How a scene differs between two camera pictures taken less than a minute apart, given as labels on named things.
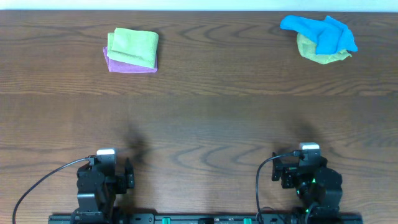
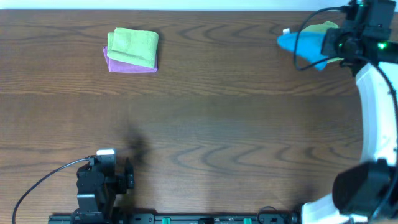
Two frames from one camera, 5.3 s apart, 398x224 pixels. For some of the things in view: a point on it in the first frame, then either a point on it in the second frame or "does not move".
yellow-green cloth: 308,48 to 323,28
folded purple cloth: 118,66 does not move
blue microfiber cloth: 328,35 to 310,46
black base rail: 140,218 does not move
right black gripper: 289,172 to 328,48
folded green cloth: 137,46 does not move
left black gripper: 123,179 does not move
